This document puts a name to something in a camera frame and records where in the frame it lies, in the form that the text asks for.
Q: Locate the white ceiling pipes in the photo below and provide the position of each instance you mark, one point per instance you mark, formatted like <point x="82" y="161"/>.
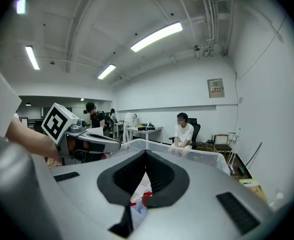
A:
<point x="210" y="21"/>

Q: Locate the person's left forearm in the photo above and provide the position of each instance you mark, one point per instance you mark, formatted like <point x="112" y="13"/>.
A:
<point x="29" y="136"/>

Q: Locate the white folding stand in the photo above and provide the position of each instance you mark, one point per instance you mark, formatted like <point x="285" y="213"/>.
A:
<point x="237" y="139"/>

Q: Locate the wooden chair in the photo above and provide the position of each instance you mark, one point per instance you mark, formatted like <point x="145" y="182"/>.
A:
<point x="222" y="147"/>

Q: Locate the ceiling surveillance camera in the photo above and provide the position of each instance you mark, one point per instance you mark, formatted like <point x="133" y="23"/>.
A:
<point x="197" y="48"/>

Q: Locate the grey wall electrical panel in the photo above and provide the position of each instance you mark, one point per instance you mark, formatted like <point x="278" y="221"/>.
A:
<point x="215" y="88"/>

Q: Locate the small white wall plate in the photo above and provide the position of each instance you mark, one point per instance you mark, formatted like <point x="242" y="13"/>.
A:
<point x="240" y="100"/>

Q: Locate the black router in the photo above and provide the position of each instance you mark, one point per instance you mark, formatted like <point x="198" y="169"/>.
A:
<point x="210" y="141"/>

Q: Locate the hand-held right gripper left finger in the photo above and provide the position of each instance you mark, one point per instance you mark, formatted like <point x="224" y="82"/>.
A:
<point x="87" y="196"/>

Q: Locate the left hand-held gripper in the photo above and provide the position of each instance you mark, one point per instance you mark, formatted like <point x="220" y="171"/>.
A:
<point x="54" y="124"/>

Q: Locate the black case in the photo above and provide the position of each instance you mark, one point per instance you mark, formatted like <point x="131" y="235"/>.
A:
<point x="151" y="127"/>

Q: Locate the clear plastic storage bin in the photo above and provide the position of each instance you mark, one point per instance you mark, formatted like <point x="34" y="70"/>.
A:
<point x="207" y="159"/>

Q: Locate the black office chair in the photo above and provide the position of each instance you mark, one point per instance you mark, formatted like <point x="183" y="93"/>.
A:
<point x="195" y="129"/>

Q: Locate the yellow green toy pieces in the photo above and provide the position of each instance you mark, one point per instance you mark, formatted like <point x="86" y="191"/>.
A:
<point x="140" y="127"/>

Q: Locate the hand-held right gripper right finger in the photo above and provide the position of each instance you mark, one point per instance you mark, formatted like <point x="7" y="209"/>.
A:
<point x="199" y="196"/>

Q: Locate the white red blue garment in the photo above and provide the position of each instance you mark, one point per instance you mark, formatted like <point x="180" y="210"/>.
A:
<point x="147" y="200"/>

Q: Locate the ceiling light bar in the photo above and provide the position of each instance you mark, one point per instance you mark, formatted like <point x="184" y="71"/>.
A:
<point x="107" y="71"/>
<point x="157" y="36"/>
<point x="21" y="5"/>
<point x="32" y="57"/>

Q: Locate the white work table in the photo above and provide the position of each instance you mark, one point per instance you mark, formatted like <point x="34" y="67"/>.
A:
<point x="157" y="128"/>

